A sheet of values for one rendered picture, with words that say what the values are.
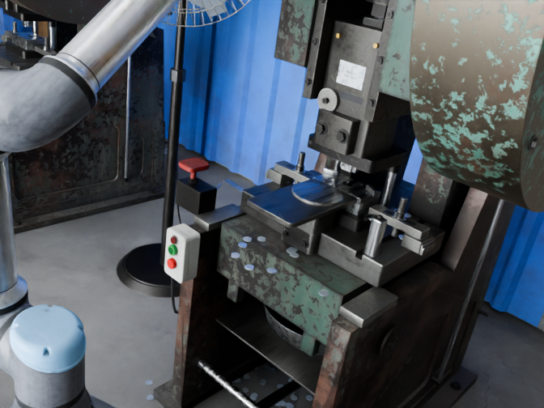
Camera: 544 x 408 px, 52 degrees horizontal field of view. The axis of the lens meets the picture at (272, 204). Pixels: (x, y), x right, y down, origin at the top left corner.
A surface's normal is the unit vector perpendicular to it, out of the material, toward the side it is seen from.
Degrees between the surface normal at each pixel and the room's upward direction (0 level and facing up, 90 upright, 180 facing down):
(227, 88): 90
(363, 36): 90
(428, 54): 109
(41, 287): 0
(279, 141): 90
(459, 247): 74
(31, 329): 8
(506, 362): 0
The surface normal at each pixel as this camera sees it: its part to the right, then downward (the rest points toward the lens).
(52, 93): 0.41, 0.00
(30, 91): 0.25, -0.18
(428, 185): -0.68, 0.22
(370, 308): 0.14, -0.89
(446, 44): -0.69, 0.47
